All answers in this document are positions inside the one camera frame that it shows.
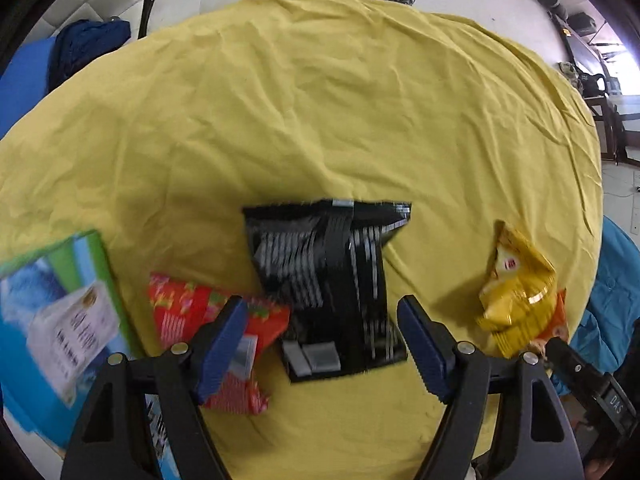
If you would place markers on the yellow tablecloth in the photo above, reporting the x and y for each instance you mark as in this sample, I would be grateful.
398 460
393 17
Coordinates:
310 120

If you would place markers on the red snack packet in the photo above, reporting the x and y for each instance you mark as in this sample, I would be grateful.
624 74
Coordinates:
190 310

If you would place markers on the navy blue cloth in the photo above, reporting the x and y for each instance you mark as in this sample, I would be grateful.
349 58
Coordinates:
85 50

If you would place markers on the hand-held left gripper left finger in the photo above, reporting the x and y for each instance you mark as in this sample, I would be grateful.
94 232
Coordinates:
219 347

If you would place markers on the black striped packet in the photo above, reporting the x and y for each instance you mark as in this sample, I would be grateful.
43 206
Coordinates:
345 280

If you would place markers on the blue mat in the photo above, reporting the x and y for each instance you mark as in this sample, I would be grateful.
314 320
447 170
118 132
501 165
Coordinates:
25 80

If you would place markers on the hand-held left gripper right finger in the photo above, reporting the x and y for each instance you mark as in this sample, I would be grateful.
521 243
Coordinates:
424 347

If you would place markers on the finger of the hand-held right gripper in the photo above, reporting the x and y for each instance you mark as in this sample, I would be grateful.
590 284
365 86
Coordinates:
575 365

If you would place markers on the yellow snack packet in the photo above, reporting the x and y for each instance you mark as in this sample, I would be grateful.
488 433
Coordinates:
517 290

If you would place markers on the orange snack packet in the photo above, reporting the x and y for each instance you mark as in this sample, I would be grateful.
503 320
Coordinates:
557 327

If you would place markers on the teal cloth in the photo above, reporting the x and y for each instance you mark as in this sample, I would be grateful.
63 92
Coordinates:
612 285

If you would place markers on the dark wooden chair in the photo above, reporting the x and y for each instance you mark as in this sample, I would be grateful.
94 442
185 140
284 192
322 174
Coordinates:
607 120

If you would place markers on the blue green tissue pack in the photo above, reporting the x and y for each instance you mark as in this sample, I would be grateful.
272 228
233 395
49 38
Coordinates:
55 320

